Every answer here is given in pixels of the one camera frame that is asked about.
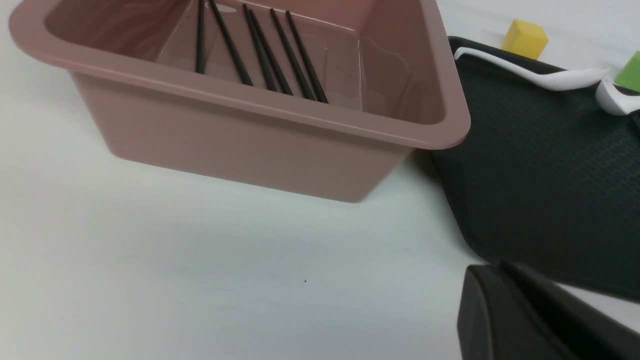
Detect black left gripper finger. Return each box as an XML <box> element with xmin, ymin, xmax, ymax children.
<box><xmin>456</xmin><ymin>261</ymin><xmax>640</xmax><ymax>360</ymax></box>

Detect black plastic tray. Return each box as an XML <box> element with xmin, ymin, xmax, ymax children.
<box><xmin>430</xmin><ymin>54</ymin><xmax>640</xmax><ymax>301</ymax></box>

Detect white spoon far left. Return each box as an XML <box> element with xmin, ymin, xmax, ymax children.
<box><xmin>454</xmin><ymin>47</ymin><xmax>610</xmax><ymax>92</ymax></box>

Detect white spoon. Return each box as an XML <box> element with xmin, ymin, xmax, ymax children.
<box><xmin>595</xmin><ymin>77</ymin><xmax>640</xmax><ymax>116</ymax></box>
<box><xmin>454</xmin><ymin>47</ymin><xmax>610</xmax><ymax>92</ymax></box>

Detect pink plastic bin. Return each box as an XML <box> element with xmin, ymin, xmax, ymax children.
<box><xmin>8</xmin><ymin>0</ymin><xmax>471</xmax><ymax>203</ymax></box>

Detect green cube block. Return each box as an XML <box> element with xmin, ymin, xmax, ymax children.
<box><xmin>614</xmin><ymin>51</ymin><xmax>640</xmax><ymax>92</ymax></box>

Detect yellow cube block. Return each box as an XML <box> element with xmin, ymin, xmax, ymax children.
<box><xmin>502</xmin><ymin>19</ymin><xmax>549</xmax><ymax>60</ymax></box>

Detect black chopstick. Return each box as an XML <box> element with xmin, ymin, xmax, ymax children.
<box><xmin>285</xmin><ymin>10</ymin><xmax>329</xmax><ymax>104</ymax></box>
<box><xmin>269</xmin><ymin>8</ymin><xmax>315</xmax><ymax>101</ymax></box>
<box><xmin>248</xmin><ymin>9</ymin><xmax>294</xmax><ymax>96</ymax></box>
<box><xmin>195</xmin><ymin>0</ymin><xmax>206</xmax><ymax>75</ymax></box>
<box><xmin>242</xmin><ymin>3</ymin><xmax>278</xmax><ymax>92</ymax></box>
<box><xmin>208</xmin><ymin>0</ymin><xmax>254</xmax><ymax>87</ymax></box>

